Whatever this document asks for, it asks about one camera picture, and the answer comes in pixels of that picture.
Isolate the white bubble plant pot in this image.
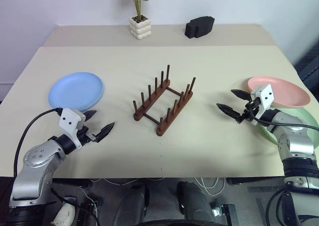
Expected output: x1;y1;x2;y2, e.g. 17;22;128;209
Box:
129;15;152;40

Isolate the black metal bracket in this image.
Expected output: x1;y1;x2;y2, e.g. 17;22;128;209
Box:
210;203;240;226

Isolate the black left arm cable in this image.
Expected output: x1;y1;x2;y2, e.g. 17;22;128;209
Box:
13;107;63;178

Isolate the blue plate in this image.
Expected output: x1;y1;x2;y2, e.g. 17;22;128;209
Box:
47;71;104;112

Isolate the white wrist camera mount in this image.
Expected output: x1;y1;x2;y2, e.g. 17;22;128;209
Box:
58;108;87;149
250;84;275;126

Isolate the pink red plate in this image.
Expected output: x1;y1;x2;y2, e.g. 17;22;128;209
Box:
247;76;311;109

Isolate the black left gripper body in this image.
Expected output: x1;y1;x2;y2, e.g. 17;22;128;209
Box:
77;125;99;146

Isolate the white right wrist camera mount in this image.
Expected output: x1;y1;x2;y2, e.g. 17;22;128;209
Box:
250;84;275;126

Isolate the brown wooden dish rack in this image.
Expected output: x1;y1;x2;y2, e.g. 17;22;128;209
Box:
133;64;197;137

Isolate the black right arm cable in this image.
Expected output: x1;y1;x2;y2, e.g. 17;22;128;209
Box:
249;106;319;132

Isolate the dark rounded shape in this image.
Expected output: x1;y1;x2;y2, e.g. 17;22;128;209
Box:
176;181;215;223
113;183;150;226

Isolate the white rounded object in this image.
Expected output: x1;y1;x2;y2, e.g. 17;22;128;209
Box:
53;202;77;226

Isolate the black foam block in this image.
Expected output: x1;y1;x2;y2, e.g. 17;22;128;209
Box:
184;15;215;39

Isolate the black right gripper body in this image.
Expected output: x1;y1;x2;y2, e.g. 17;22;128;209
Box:
235;98;261;124

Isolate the light green plate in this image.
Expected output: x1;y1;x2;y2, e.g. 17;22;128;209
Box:
258;105;319;148

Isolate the white floor cable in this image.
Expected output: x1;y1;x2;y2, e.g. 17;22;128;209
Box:
194;177;226;197

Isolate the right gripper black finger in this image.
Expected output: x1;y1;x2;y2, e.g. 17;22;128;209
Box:
216;103;241;120
231;89;253;102

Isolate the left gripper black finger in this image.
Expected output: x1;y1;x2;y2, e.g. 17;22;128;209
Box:
84;109;98;122
94;122;116;143

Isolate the black ribbed object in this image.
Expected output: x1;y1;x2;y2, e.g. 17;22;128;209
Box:
295;45;319;81

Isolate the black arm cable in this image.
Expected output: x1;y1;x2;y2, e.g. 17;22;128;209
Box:
13;107;63;178
249;106;319;132

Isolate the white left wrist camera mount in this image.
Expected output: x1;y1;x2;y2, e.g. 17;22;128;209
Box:
58;108;87;149

